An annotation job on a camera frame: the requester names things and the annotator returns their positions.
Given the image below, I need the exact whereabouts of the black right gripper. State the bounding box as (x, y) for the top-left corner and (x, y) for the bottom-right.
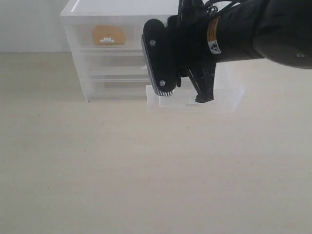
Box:
(167, 0), (218, 103)

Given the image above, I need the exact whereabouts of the yellow sponge piece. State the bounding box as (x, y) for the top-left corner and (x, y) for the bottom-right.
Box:
(92, 25), (126, 45)

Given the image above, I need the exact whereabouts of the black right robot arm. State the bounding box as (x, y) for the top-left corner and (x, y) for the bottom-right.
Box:
(168, 0), (312, 103)

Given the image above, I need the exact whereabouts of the clear bottom wide drawer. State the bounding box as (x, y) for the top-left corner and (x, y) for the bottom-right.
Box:
(84, 75), (151, 100)

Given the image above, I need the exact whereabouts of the clear wide drawer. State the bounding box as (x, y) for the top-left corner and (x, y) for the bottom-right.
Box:
(84, 53), (148, 75)
(84, 75), (151, 100)

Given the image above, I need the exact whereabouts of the white plastic drawer cabinet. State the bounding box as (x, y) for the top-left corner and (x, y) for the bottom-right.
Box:
(60, 0), (178, 102)

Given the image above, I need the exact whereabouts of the clear middle wide drawer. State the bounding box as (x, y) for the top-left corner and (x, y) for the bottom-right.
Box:
(84, 53), (148, 75)

